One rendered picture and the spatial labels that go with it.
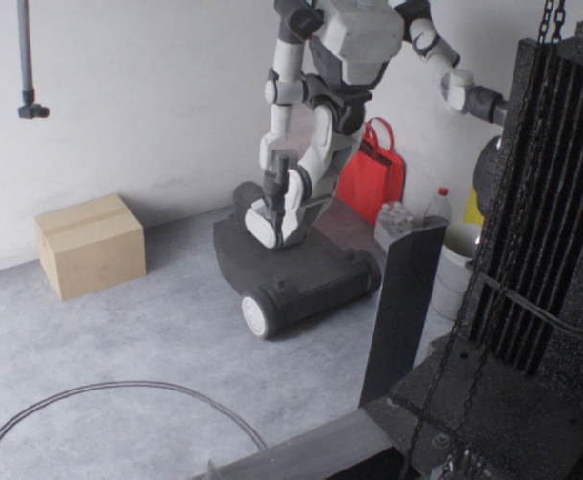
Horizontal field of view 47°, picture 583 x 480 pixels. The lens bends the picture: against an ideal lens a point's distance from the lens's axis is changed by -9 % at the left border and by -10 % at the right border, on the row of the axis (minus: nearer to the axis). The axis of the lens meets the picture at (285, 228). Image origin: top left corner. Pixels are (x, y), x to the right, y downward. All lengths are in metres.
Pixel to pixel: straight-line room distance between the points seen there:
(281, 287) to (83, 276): 0.86
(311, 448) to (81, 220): 1.80
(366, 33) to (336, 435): 1.22
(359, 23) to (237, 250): 1.25
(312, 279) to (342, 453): 1.35
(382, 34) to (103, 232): 1.46
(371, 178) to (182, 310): 1.14
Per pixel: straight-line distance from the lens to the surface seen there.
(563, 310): 1.48
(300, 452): 1.68
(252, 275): 2.96
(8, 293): 3.24
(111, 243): 3.06
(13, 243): 3.34
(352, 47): 2.28
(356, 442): 1.71
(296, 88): 2.35
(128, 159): 3.31
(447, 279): 3.03
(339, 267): 3.00
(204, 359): 2.83
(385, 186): 3.51
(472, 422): 1.49
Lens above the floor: 1.97
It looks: 34 degrees down
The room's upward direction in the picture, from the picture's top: 4 degrees clockwise
